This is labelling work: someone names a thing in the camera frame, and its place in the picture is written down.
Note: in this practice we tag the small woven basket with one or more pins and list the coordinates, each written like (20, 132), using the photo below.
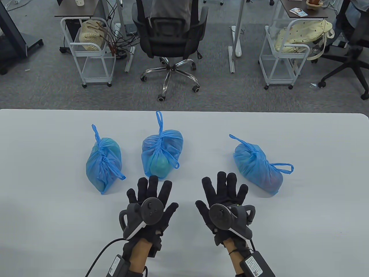
(314, 4)

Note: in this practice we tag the small printed cards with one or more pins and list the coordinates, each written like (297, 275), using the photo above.
(298, 12)

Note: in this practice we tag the black mesh office chair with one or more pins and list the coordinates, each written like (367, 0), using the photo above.
(170, 37)

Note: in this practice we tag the cream woven bag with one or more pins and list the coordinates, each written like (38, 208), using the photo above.
(89, 37)

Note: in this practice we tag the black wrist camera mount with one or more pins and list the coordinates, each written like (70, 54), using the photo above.
(157, 245)
(218, 239)

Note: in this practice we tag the white wheeled utility cart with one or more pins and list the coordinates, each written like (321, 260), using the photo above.
(96, 69)
(279, 69)

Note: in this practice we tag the white metal desk leg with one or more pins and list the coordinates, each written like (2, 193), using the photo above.
(129, 65)
(239, 17)

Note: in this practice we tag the black and white handheld controller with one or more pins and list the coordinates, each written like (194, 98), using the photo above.
(220, 216)
(151, 212)

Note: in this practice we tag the person's left forearm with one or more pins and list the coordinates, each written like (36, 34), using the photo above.
(139, 255)

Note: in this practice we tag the person's right forearm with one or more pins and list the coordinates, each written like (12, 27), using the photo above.
(235, 258)

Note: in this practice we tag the blue plastic bag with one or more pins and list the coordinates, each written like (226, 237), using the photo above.
(256, 170)
(161, 158)
(103, 167)

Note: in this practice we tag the person's left hand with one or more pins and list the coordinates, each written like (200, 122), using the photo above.
(152, 190)

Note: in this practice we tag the black box with white label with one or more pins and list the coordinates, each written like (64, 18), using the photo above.
(116, 267)
(258, 265)

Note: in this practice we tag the person's right hand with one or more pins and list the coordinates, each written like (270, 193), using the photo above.
(222, 190)

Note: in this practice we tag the black wheeled stand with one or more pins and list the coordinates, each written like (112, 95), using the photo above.
(17, 40)

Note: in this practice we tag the pale yellow cloth bag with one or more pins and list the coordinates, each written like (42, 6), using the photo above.
(299, 34)

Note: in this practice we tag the dark brown desk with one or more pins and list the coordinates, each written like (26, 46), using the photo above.
(317, 13)
(72, 10)

